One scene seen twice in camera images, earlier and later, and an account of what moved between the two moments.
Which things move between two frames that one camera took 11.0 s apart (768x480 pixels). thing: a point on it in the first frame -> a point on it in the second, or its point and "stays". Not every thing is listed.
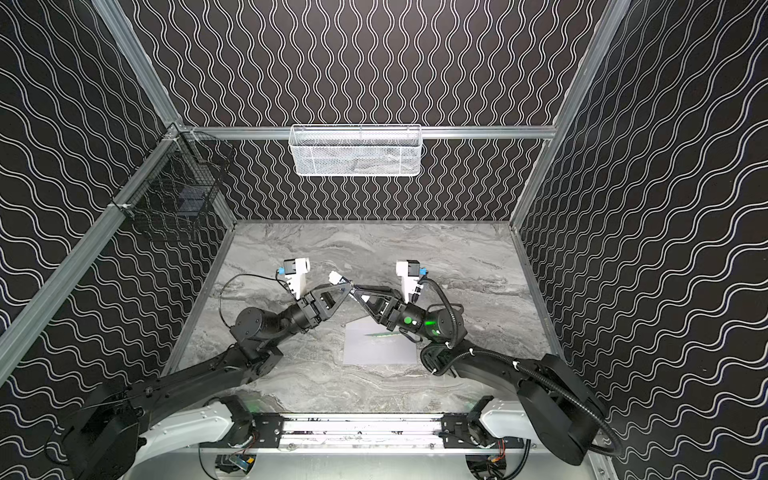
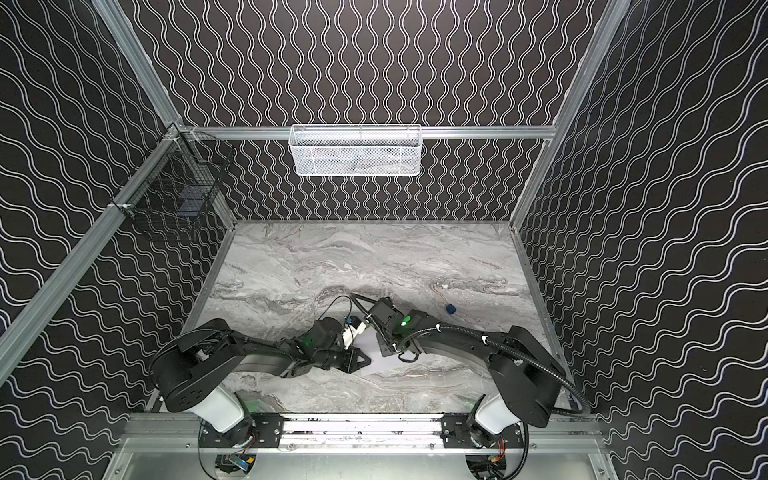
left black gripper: (316, 302) -> (344, 358)
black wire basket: (183, 178) stays
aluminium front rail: (367, 433) stays
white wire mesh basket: (360, 150) stays
